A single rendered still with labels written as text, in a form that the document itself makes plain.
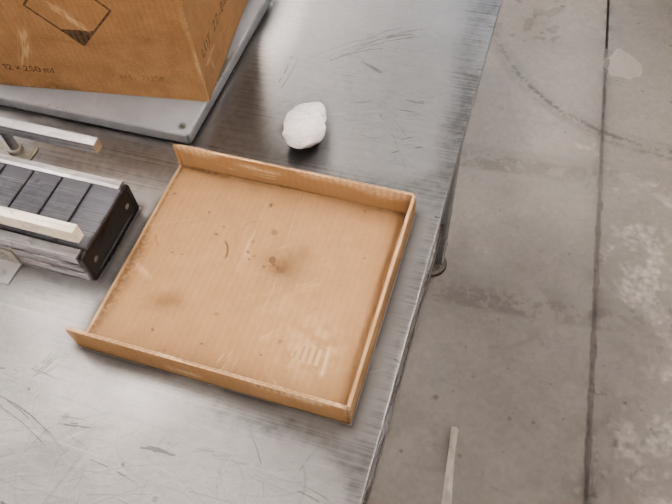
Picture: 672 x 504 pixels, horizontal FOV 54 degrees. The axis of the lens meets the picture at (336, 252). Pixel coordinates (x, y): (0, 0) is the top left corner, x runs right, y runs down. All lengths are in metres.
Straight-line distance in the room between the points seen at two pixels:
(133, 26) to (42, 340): 0.37
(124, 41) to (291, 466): 0.53
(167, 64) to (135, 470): 0.48
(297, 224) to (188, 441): 0.27
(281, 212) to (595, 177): 1.32
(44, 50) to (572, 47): 1.76
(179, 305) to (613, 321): 1.21
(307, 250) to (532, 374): 0.96
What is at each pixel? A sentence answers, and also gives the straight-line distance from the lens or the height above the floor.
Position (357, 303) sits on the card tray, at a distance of 0.71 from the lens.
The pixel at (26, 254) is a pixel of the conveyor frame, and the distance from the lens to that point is 0.81.
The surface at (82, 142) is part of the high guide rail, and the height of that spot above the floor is 0.96.
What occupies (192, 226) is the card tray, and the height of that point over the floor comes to 0.83.
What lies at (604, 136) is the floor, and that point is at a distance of 2.09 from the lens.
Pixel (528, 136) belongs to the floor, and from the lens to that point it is 2.03.
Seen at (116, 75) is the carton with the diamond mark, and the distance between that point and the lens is 0.92.
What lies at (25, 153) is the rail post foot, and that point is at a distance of 0.95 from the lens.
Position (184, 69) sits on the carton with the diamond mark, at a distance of 0.87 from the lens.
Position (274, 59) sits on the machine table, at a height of 0.83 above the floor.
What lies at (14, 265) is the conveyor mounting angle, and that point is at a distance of 0.84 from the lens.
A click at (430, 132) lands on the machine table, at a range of 0.86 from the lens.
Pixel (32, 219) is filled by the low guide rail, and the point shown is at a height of 0.91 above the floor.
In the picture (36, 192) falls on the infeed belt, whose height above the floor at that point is 0.88.
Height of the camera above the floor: 1.46
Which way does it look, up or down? 57 degrees down
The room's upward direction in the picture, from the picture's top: 5 degrees counter-clockwise
